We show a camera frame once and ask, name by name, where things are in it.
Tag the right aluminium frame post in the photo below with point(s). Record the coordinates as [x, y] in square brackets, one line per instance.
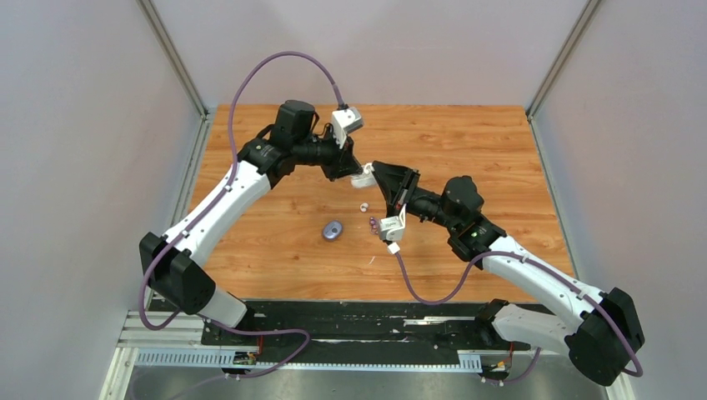
[571, 42]

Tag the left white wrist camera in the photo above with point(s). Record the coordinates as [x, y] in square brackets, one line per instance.
[344, 122]

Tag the left aluminium frame post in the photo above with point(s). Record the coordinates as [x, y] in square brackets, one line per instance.
[160, 31]

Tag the aluminium frame post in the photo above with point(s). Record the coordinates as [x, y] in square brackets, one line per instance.
[571, 42]
[160, 31]

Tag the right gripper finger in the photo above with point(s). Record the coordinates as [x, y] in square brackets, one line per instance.
[389, 177]
[392, 193]

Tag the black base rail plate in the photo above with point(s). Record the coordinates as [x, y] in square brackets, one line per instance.
[376, 333]

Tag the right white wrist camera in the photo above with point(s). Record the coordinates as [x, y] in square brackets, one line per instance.
[391, 230]

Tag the blue-grey earbud case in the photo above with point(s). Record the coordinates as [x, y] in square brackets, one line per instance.
[332, 231]

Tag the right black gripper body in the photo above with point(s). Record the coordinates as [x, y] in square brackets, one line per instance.
[419, 202]

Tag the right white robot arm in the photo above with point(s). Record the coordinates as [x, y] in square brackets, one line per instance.
[598, 331]

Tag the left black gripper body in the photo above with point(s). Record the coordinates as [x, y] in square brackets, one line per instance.
[335, 157]

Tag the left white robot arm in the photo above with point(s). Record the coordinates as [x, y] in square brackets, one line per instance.
[173, 261]

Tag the white earbud charging case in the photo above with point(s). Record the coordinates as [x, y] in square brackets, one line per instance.
[365, 179]

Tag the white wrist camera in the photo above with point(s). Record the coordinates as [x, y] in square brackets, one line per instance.
[391, 230]
[344, 122]

